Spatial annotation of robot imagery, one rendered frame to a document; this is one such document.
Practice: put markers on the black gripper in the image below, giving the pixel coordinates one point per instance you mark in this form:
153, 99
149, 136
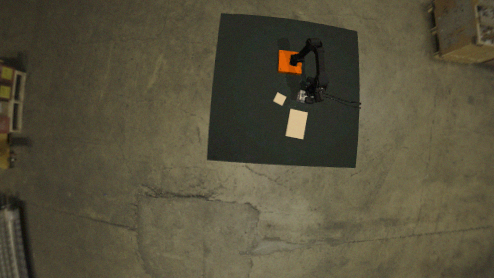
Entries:
308, 91

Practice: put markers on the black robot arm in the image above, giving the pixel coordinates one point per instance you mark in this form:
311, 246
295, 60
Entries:
321, 79

